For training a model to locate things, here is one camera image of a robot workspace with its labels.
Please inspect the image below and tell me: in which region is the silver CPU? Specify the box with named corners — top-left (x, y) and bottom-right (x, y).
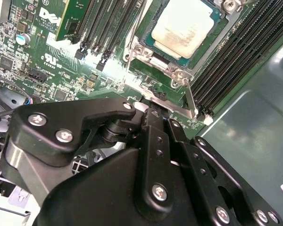
top-left (141, 0), bottom-right (228, 69)

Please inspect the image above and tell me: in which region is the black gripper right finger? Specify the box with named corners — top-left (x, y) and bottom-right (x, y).
top-left (166, 117), bottom-right (283, 226)

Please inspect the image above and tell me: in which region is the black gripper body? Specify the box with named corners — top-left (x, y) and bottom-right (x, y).
top-left (33, 148), bottom-right (210, 226)

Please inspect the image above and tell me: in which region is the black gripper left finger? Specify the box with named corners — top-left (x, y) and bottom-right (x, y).
top-left (0, 98), bottom-right (174, 214)

